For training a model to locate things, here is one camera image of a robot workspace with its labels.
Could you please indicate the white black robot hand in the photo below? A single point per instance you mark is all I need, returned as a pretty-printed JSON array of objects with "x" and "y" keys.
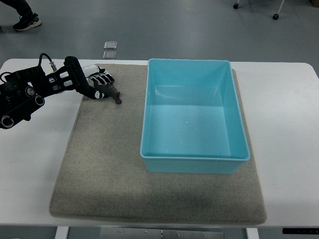
[{"x": 82, "y": 79}]

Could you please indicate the brown toy hippo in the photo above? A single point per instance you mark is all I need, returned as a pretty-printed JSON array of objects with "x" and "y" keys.
[{"x": 107, "y": 90}]

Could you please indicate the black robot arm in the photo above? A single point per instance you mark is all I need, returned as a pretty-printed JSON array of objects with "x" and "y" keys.
[{"x": 22, "y": 93}]

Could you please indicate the blue plastic box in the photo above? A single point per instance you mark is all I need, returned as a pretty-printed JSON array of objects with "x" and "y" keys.
[{"x": 192, "y": 118}]

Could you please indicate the lower floor outlet plate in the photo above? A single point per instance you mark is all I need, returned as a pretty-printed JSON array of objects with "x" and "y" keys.
[{"x": 110, "y": 55}]

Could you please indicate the floor outlet plate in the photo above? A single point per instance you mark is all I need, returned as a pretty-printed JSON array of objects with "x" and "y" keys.
[
  {"x": 110, "y": 55},
  {"x": 110, "y": 45}
]

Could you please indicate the upper floor outlet plate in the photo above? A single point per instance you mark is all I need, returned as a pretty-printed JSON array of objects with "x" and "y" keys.
[{"x": 110, "y": 45}]

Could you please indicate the person in dark clothes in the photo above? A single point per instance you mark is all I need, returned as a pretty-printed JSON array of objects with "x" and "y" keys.
[{"x": 27, "y": 18}]

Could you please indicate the grey felt mat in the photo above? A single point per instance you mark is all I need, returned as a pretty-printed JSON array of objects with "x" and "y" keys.
[{"x": 103, "y": 177}]

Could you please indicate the black table control panel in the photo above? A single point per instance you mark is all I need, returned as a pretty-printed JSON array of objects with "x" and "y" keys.
[{"x": 300, "y": 231}]

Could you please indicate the metal table frame bar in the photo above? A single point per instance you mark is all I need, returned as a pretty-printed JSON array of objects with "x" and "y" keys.
[{"x": 133, "y": 233}]

